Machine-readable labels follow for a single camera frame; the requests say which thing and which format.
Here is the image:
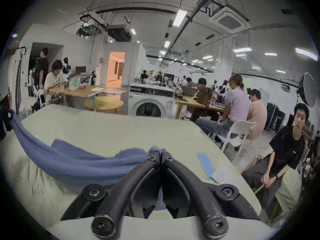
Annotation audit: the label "softbox lamp on stand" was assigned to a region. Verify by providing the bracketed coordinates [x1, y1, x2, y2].
[297, 72, 317, 108]

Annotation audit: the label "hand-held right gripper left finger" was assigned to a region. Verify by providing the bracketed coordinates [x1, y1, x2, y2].
[61, 146, 163, 239]

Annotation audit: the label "long wooden table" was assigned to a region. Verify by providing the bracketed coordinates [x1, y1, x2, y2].
[49, 85, 128, 109]

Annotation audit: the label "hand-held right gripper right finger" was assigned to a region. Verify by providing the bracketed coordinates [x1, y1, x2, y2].
[162, 150, 260, 239]

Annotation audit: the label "wooden work table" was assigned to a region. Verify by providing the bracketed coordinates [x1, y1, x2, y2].
[174, 96, 225, 121]

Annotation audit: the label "blue card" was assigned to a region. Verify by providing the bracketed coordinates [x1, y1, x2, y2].
[197, 152, 216, 179]

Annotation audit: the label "blue garment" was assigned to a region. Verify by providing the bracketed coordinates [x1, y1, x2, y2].
[10, 109, 165, 211]

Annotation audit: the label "round wooden table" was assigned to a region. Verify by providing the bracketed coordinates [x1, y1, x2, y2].
[84, 96, 124, 114]

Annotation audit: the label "white plastic chair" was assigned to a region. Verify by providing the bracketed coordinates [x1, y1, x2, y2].
[220, 120, 257, 157]

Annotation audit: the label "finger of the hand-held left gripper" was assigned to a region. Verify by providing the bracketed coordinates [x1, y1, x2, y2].
[0, 105, 13, 141]

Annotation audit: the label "bed with pale green sheet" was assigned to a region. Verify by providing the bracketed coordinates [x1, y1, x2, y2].
[0, 104, 263, 240]

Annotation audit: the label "white paper sheet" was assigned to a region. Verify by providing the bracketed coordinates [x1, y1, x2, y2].
[211, 165, 244, 185]

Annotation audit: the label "black equipment cases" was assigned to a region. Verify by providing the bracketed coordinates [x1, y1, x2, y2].
[265, 102, 286, 132]

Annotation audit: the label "white washing machine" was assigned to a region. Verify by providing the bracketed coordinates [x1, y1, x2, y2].
[127, 83, 175, 119]

